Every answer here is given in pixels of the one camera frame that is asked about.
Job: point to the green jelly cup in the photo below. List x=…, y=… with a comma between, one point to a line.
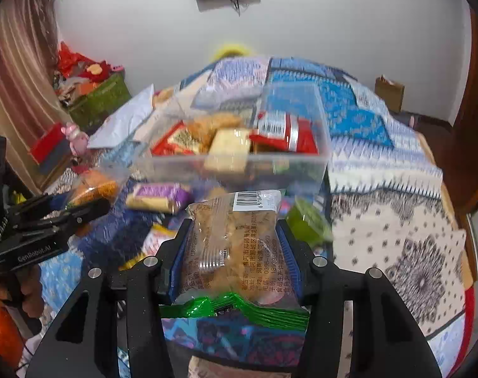
x=310, y=220

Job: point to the green storage box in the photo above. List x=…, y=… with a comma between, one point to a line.
x=101, y=104

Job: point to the small clear orange snack packet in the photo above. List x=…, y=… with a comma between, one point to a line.
x=97, y=186

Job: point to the person's left hand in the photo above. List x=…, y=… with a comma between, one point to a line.
x=32, y=295

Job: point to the wooden door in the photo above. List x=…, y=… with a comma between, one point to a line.
x=473, y=126

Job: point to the striped brown curtain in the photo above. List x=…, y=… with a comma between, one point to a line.
x=22, y=86

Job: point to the brown cardboard box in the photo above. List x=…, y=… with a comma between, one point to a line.
x=389, y=94

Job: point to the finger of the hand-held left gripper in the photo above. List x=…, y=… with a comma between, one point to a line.
x=79, y=212
x=42, y=204

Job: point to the green basket with clutter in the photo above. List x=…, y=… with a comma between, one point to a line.
x=81, y=73

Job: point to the pale snack packet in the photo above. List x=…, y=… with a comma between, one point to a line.
x=215, y=369

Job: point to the red peanut packet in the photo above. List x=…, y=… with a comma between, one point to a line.
x=180, y=139

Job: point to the red box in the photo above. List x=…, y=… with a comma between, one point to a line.
x=50, y=146

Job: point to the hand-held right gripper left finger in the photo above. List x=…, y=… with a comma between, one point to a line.
x=176, y=267

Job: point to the pink plush toy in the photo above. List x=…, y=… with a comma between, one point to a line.
x=75, y=138

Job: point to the yellow edged snack packet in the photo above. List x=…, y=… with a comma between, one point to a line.
x=158, y=241

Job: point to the purple label cracker packet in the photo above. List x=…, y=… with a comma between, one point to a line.
x=158, y=197

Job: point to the clear plastic storage box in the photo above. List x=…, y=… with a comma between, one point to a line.
x=239, y=173

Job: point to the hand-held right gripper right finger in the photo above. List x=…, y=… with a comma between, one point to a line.
x=289, y=262

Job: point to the green edged clear packet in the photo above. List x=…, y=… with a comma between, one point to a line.
x=231, y=309

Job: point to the orange cloth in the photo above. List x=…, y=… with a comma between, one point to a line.
x=1, y=330

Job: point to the red packet with barcode label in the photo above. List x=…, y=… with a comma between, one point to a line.
x=286, y=130

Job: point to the white plastic bag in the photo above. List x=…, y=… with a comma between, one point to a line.
x=125, y=120

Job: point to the pale cracker packet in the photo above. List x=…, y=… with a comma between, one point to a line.
x=228, y=150

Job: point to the clear brown cake packet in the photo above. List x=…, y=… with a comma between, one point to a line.
x=231, y=244

